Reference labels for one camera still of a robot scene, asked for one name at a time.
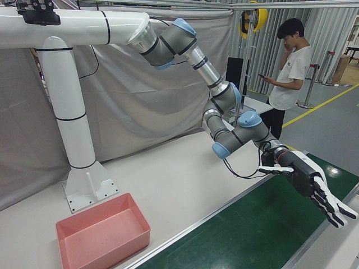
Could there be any silver barrier stanchion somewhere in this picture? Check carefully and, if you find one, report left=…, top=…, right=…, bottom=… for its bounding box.
left=322, top=50, right=339, bottom=86
left=296, top=63, right=321, bottom=109

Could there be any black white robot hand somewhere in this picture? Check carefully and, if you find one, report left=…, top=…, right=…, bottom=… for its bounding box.
left=257, top=150, right=359, bottom=229

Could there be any black pedestal camera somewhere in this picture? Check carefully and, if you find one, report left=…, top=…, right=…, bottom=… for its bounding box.
left=16, top=0, right=62, bottom=26

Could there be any brown cardboard box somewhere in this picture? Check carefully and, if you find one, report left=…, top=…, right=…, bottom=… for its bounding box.
left=332, top=55, right=351, bottom=85

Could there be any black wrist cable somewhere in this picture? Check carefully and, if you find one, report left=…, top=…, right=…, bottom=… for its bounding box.
left=223, top=140, right=274, bottom=179

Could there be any green conveyor belt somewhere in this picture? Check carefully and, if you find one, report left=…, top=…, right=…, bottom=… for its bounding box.
left=120, top=152, right=359, bottom=269

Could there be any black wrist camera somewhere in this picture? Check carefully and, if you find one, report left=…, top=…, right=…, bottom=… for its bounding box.
left=260, top=150, right=278, bottom=170

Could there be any yellow hard hat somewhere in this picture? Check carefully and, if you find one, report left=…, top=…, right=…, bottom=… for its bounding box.
left=238, top=10, right=252, bottom=40
left=248, top=0, right=269, bottom=34

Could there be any gray fabric curtain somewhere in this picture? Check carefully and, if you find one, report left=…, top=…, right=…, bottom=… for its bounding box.
left=0, top=0, right=235, bottom=212

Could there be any white side table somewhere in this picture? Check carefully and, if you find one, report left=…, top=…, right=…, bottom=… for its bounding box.
left=221, top=94, right=275, bottom=124

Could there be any pink plastic basket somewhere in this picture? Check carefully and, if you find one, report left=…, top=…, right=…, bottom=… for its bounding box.
left=55, top=192, right=152, bottom=269

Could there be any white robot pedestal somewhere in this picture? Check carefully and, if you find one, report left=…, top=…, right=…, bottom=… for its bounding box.
left=0, top=7, right=151, bottom=215

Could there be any small black monitor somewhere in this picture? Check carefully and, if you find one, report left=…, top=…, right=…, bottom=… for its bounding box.
left=225, top=56, right=245, bottom=92

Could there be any black pedestal cable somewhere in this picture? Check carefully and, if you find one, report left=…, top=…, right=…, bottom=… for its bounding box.
left=78, top=44, right=99, bottom=80

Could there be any person in white shirt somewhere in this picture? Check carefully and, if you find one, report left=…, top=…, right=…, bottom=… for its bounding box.
left=268, top=18, right=314, bottom=141

